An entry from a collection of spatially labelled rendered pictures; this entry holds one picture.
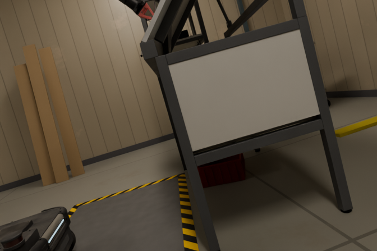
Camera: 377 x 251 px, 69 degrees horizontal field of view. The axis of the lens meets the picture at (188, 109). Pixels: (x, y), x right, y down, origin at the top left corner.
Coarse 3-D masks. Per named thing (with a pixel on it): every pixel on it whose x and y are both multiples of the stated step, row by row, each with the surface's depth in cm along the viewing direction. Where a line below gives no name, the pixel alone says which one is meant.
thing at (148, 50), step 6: (144, 42) 100; (150, 42) 101; (144, 48) 101; (150, 48) 101; (156, 48) 101; (144, 54) 101; (150, 54) 101; (156, 54) 101; (150, 60) 106; (150, 66) 127; (156, 66) 134; (156, 72) 169
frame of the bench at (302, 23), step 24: (288, 24) 103; (192, 48) 102; (216, 48) 102; (312, 48) 105; (168, 72) 102; (312, 72) 105; (168, 96) 102; (312, 120) 109; (240, 144) 105; (264, 144) 106; (336, 144) 108; (192, 168) 105; (336, 168) 108; (336, 192) 112; (216, 240) 107
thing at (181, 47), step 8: (144, 0) 219; (152, 0) 221; (152, 8) 250; (152, 16) 274; (200, 16) 222; (144, 24) 220; (192, 24) 276; (200, 24) 223; (184, 40) 223; (192, 40) 223; (200, 40) 244; (208, 40) 224; (176, 48) 257; (184, 48) 272; (160, 80) 223; (160, 88) 224; (168, 112) 225; (176, 136) 227; (184, 168) 229
